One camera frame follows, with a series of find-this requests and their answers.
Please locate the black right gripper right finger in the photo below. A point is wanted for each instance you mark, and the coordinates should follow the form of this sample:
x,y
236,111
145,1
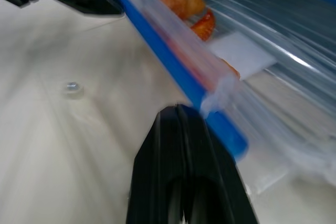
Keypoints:
x,y
212,179

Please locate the silver table screw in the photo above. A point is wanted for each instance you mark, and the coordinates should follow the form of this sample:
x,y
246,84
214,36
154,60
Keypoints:
x,y
71,86

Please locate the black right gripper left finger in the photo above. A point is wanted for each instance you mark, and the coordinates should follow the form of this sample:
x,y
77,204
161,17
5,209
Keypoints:
x,y
155,171

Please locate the orange food pieces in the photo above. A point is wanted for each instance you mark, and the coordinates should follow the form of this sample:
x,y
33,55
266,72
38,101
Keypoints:
x,y
193,11

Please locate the clear zip bag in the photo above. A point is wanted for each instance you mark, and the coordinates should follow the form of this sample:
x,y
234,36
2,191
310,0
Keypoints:
x,y
236,51

